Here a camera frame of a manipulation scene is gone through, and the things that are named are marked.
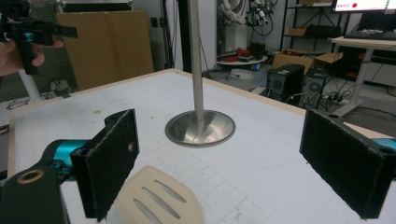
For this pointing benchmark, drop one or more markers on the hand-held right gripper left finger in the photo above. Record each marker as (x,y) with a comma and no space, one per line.
(106,168)

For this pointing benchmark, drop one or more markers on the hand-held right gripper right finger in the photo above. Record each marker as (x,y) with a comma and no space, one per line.
(342,168)

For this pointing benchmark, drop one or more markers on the beige slotted spatula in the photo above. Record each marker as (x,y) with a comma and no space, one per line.
(146,174)

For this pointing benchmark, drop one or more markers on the metal utensil stand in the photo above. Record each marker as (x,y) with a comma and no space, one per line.
(199,133)

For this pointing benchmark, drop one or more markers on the brown cardboard sheet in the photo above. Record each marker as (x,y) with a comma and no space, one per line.
(109,46)

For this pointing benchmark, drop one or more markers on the white power strip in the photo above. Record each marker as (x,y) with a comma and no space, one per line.
(336,99)

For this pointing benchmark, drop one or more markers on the white grid mat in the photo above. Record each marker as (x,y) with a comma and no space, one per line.
(249,174)

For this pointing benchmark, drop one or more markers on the black computer tower green sticker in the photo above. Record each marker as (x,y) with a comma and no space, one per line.
(285,82)

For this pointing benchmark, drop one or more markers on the open cardboard box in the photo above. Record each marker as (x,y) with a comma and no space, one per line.
(289,59)

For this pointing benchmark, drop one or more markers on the white desk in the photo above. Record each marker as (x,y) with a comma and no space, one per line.
(364,42)

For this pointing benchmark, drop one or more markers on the black keyboard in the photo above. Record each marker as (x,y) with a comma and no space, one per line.
(370,35)

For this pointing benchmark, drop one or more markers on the small cardboard box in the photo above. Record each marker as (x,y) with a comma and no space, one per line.
(297,32)

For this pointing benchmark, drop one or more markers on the round white platform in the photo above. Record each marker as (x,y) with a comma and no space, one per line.
(239,61)

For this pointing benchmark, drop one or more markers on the red item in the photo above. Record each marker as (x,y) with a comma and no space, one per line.
(244,52)

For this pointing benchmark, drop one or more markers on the black metal shelf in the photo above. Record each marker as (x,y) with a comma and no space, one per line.
(284,25)

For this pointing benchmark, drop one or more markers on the computer monitor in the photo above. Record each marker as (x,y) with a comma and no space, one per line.
(364,5)

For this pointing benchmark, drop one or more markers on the white machine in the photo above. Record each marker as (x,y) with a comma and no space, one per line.
(235,18)

